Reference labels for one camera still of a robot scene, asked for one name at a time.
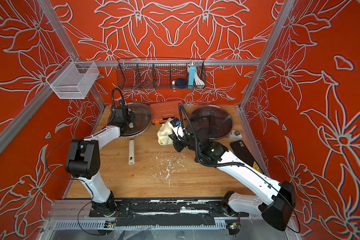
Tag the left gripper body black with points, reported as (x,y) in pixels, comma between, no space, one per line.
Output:
(130,118)

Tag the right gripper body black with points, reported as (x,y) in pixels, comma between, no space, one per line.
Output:
(186,143)

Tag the glass lid with white handle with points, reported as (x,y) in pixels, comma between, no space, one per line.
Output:
(143,115)

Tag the cream yellow cloth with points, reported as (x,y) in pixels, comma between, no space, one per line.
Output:
(164,134)

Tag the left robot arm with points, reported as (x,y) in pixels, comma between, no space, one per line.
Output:
(84,161)

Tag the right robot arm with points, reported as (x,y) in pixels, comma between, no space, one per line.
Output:
(274,201)

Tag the black frying pan with lid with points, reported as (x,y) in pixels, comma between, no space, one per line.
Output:
(211,122)

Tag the orange plastic tool case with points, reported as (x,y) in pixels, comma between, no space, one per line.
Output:
(161,112)

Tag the crumpled clear plastic wrapper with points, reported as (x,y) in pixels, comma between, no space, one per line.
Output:
(235,135)

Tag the dark blue round object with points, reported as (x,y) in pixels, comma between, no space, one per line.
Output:
(181,83)

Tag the light blue box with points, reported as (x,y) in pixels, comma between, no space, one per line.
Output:
(191,79)

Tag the white mesh basket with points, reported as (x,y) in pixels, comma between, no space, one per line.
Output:
(73,80)

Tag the dark pan with white handle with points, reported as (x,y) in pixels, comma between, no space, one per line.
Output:
(131,138)

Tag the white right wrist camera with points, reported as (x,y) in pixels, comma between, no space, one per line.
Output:
(177,128)

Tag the black wire basket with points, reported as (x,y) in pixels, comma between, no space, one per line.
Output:
(158,73)

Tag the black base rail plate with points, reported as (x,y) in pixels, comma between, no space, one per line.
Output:
(167,212)

